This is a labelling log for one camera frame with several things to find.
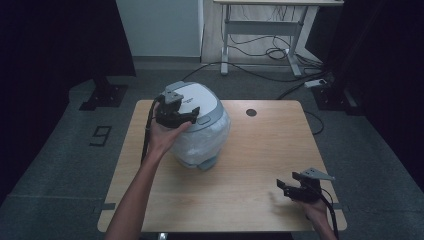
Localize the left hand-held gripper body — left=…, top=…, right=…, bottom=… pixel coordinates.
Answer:
left=154, top=90, right=188, bottom=130

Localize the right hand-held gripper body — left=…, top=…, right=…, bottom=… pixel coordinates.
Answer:
left=288, top=167, right=336, bottom=204

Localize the white rice cooker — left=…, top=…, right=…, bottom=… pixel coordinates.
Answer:
left=154, top=80, right=232, bottom=172

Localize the person's right hand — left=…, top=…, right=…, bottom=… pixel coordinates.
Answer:
left=300, top=198, right=330, bottom=228

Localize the person's left hand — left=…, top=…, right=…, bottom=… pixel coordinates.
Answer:
left=145, top=113, right=194, bottom=158

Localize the clear plastic bin liner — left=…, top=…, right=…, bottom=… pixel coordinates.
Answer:
left=166, top=109, right=232, bottom=168

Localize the grey tape strip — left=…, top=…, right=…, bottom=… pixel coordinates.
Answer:
left=93, top=201, right=117, bottom=215
left=333, top=201, right=351, bottom=213

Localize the black stand base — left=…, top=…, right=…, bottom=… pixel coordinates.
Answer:
left=78, top=74, right=130, bottom=112
left=311, top=83, right=365, bottom=117

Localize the white power strip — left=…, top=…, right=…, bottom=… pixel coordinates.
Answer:
left=303, top=78, right=327, bottom=90

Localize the dark curtain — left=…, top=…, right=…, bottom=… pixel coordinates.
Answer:
left=0, top=0, right=137, bottom=204
left=305, top=0, right=424, bottom=184

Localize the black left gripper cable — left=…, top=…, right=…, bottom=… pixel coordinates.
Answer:
left=140, top=95, right=166, bottom=165

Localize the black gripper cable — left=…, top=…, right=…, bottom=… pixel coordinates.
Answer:
left=314, top=188, right=340, bottom=240
left=140, top=95, right=166, bottom=165

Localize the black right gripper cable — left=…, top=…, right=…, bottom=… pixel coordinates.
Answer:
left=314, top=188, right=340, bottom=240

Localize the looped black floor cable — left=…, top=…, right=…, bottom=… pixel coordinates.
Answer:
left=303, top=109, right=325, bottom=136

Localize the long black floor cable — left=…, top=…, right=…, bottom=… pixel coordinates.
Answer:
left=180, top=61, right=331, bottom=84

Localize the tangle of black cables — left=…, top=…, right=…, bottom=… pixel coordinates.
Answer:
left=229, top=33, right=324, bottom=68

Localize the white desk frame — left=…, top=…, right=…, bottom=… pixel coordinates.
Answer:
left=213, top=0, right=345, bottom=78

